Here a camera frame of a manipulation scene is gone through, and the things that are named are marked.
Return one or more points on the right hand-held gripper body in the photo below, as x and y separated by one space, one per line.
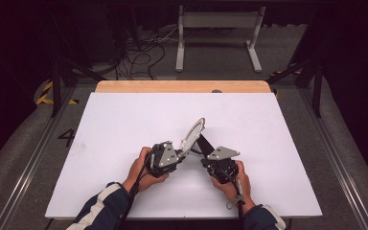
220 166

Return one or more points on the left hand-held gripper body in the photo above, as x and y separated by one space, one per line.
164 158

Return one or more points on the black cloth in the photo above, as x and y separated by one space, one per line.
202 142

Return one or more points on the white oval plate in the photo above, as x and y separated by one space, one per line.
192 135

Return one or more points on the person's left hand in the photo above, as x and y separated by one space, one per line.
140 174

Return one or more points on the person's right hand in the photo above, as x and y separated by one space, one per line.
239 191

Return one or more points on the white board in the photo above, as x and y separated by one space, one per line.
124 121

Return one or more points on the wooden table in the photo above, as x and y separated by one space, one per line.
172 86

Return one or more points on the black metal stand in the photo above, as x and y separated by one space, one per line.
56 89
317 92

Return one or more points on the white metal stand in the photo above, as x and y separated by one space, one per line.
218 19

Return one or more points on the yellow black floor tape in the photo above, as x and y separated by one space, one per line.
46 92

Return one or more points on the aluminium rail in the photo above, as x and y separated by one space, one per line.
335 153
35 159

